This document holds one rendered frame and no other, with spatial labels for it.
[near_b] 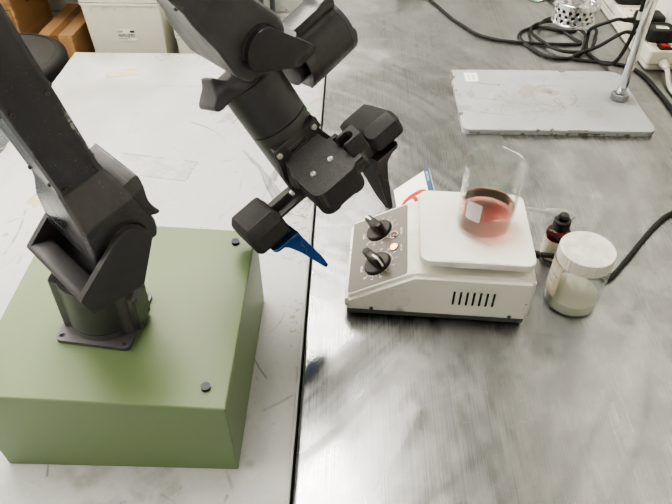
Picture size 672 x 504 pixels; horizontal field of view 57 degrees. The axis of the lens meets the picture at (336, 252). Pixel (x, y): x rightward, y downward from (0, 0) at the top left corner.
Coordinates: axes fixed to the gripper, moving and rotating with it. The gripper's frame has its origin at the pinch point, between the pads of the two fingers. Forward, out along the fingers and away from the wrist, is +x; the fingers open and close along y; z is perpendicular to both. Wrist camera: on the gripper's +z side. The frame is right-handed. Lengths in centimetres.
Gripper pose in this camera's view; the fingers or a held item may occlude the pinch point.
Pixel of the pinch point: (341, 213)
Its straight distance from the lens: 63.6
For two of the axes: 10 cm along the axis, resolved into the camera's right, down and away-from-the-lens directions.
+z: 4.6, 3.4, -8.2
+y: 7.4, -6.6, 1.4
